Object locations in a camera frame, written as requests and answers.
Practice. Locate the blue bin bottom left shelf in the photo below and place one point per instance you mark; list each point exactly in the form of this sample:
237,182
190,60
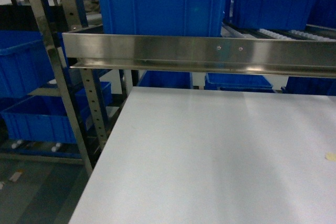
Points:
39,119

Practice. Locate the blue bin shelf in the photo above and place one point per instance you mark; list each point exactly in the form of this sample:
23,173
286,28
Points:
39,119
25,65

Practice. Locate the blue bin lower left shelf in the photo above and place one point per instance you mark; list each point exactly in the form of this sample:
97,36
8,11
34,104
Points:
25,65

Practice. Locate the large blue bin left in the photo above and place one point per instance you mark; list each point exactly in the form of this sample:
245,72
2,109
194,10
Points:
198,18

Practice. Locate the small blue bin centre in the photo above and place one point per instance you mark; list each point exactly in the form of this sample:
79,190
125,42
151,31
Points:
268,14

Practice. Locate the steel perforated rack upright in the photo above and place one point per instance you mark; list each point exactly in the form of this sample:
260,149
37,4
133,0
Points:
68,80

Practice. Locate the stainless steel shelf rail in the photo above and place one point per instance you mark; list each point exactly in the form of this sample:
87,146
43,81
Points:
299,58

